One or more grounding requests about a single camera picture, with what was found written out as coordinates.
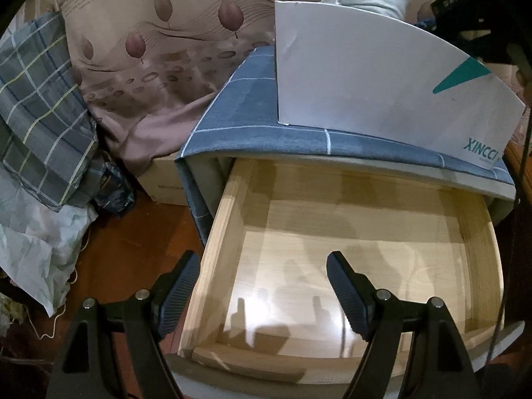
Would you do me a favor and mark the grey nightstand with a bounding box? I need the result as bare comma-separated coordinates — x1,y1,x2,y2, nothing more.
189,154,518,225

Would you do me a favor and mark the grey plaid cloth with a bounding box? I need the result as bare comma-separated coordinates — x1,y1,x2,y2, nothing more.
0,10,109,212

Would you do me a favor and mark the white string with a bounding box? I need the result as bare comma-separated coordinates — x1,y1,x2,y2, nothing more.
37,233,90,339

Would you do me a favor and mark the blue checked cloth cover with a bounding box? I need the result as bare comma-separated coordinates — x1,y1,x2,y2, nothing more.
175,46,516,250

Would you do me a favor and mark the dark blue patterned packet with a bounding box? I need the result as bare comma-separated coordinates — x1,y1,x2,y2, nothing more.
91,162,136,219

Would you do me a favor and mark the wooden drawer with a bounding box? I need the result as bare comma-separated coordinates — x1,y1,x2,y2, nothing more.
177,156,505,385

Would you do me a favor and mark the leaf print bedsheet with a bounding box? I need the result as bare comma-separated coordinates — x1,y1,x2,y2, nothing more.
25,0,441,175

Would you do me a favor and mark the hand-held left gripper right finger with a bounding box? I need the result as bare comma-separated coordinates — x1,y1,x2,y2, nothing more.
326,250,483,399

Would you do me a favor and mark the cardboard box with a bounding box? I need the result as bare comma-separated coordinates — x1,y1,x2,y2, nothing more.
137,152,196,206

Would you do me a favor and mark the white shoe box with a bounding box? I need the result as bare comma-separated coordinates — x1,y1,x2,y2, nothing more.
273,0,526,171

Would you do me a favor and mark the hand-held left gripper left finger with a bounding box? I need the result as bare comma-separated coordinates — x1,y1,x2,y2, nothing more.
46,250,201,399

